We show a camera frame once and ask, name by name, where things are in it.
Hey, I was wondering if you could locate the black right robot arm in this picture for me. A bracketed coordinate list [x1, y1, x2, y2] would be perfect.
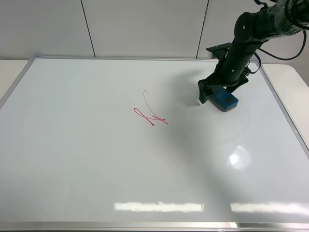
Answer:
[200, 0, 309, 92]

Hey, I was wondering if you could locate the blue board eraser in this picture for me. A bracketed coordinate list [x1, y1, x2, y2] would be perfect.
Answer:
[209, 87, 239, 112]

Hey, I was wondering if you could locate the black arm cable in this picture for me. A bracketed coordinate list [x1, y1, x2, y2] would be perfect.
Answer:
[253, 0, 309, 73]

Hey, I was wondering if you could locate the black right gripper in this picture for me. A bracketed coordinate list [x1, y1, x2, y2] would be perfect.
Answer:
[198, 43, 256, 104]

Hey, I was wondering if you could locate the white whiteboard with aluminium frame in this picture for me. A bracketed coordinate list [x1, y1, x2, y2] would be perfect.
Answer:
[0, 57, 309, 232]

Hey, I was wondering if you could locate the red marker scribble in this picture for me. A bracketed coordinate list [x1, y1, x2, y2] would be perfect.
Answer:
[133, 90, 169, 126]

